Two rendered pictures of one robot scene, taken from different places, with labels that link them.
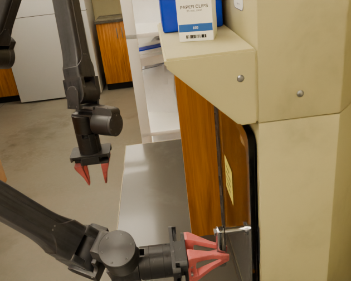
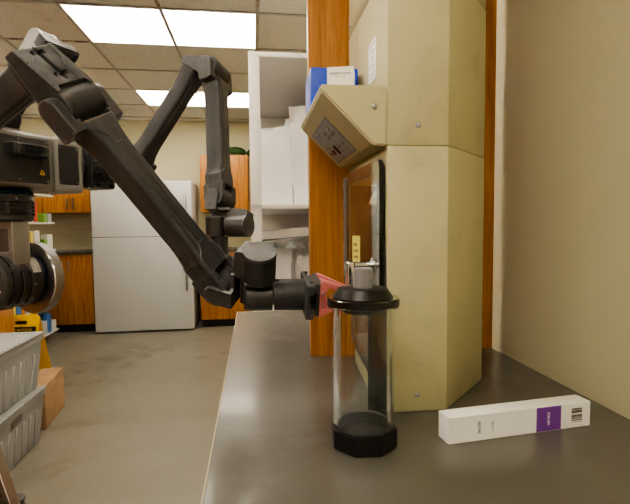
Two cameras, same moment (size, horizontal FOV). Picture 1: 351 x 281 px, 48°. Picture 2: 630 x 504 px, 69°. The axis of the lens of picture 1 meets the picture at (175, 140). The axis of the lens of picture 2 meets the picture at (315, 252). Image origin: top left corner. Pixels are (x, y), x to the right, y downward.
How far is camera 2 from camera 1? 0.47 m
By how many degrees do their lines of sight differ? 22
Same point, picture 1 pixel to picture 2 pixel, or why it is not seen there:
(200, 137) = (327, 242)
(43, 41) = (137, 264)
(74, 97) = (213, 197)
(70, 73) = (212, 177)
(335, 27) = (441, 78)
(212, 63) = (355, 91)
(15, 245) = (65, 473)
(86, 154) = not seen: hidden behind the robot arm
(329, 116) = (440, 147)
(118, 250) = (261, 252)
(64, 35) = (212, 147)
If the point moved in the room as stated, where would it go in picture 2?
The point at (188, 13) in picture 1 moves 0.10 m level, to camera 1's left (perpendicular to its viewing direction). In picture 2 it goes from (335, 77) to (282, 76)
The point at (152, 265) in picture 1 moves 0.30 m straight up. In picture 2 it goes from (286, 288) to (284, 116)
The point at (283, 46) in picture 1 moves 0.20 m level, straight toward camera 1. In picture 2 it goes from (405, 87) to (407, 41)
